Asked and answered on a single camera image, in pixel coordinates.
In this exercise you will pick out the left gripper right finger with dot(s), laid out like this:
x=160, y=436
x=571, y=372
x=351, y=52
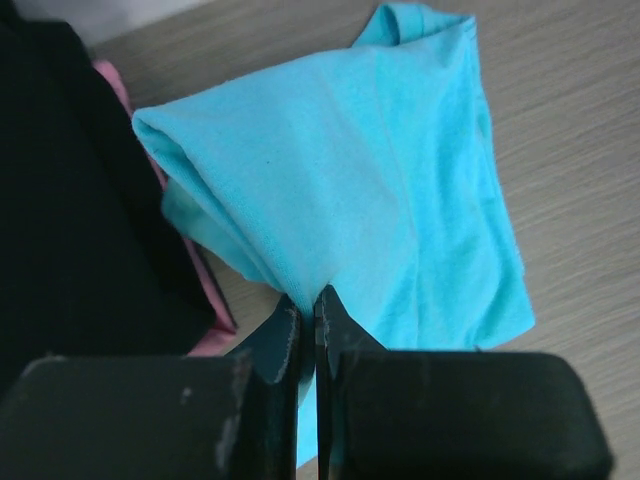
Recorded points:
x=394, y=414

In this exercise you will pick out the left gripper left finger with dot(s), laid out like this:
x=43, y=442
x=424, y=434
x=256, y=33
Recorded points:
x=227, y=417

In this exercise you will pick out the turquoise t shirt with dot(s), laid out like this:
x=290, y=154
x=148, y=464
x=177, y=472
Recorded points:
x=370, y=169

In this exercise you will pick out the folded black t shirt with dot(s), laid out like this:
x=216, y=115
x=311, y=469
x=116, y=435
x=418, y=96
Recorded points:
x=89, y=266

